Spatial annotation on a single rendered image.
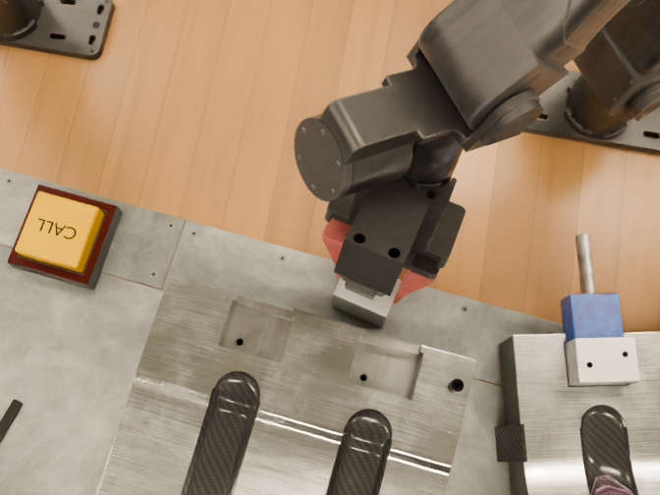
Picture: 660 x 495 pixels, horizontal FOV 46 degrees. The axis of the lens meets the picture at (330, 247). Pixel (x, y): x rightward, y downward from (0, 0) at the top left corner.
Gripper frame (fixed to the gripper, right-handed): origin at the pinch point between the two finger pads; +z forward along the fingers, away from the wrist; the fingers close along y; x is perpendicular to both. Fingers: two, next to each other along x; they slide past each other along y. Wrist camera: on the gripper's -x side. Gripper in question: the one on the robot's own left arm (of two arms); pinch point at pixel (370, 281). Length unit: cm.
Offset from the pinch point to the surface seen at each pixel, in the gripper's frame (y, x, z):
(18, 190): -34.8, -1.5, 6.1
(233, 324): -9.1, -8.2, 2.7
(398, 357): 4.7, -5.7, 1.3
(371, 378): 3.3, -7.8, 2.5
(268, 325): -6.4, -7.3, 2.2
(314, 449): 1.3, -15.2, 4.0
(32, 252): -28.8, -7.9, 5.5
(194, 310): -12.0, -10.0, 0.7
